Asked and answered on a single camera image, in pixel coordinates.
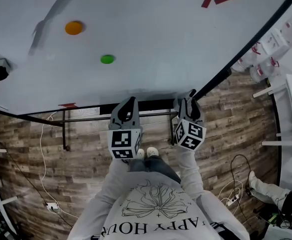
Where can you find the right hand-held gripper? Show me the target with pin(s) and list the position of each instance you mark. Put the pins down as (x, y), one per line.
(189, 134)

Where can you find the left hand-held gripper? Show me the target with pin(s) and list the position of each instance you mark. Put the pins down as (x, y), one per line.
(122, 140)

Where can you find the person's right forearm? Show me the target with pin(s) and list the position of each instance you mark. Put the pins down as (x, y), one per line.
(190, 171)

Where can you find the person's left forearm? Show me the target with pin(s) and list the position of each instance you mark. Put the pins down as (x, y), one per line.
(114, 181)

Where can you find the white paper roll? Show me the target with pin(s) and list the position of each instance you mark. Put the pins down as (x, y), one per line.
(177, 102)

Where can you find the person's left white shoe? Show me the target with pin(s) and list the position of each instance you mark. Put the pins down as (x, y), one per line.
(140, 153)

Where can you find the person's white shoe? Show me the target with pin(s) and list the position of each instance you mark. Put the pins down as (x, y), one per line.
(152, 151)
(140, 153)

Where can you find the person's right white shoe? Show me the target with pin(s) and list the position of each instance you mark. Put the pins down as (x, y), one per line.
(152, 151)

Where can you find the green round magnet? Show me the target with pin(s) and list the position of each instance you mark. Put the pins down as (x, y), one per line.
(107, 59)

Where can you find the person's dark trousers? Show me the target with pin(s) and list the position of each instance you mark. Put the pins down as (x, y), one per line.
(155, 167)

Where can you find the white power strip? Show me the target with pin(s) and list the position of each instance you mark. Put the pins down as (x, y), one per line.
(53, 207)
(232, 199)

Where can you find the person's grey printed sweatshirt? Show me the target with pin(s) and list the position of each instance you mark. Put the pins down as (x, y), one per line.
(155, 209)

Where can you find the orange round magnet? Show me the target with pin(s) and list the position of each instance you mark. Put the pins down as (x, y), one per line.
(74, 28)

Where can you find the white table with black frame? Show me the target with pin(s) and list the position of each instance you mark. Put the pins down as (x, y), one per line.
(148, 46)

